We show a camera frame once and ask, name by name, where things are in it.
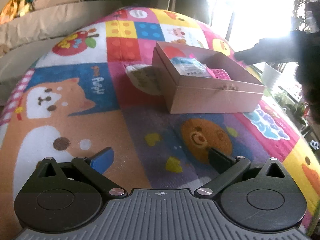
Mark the pink cardboard box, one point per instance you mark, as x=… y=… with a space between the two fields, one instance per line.
x=212 y=100

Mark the yellow plush toy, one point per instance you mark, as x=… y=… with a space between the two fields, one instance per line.
x=12 y=7

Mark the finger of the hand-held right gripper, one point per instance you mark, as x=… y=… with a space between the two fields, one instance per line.
x=265 y=52

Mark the red plastic disc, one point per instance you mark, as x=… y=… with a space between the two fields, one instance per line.
x=173 y=51

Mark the blue white tissue packet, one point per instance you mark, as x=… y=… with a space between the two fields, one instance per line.
x=187 y=66

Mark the colourful cartoon play mat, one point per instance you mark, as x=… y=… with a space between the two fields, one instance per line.
x=100 y=130

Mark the person's right hand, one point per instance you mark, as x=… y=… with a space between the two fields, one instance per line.
x=311 y=87

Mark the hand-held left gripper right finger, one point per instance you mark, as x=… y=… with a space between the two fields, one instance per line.
x=220 y=160

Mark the pink plastic basket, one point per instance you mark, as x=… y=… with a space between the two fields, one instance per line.
x=220 y=73

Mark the green potted plant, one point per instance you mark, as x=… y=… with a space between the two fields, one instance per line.
x=290 y=105

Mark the small brown plush toy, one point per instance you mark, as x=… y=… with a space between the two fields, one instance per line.
x=3 y=49

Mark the beige bed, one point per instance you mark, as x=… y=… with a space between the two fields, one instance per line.
x=37 y=27

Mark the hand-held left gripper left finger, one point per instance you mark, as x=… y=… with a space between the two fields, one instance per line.
x=102 y=158

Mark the white plant pot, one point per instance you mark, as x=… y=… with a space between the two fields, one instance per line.
x=272 y=75

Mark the white knitted pouch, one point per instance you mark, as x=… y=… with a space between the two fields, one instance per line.
x=145 y=78

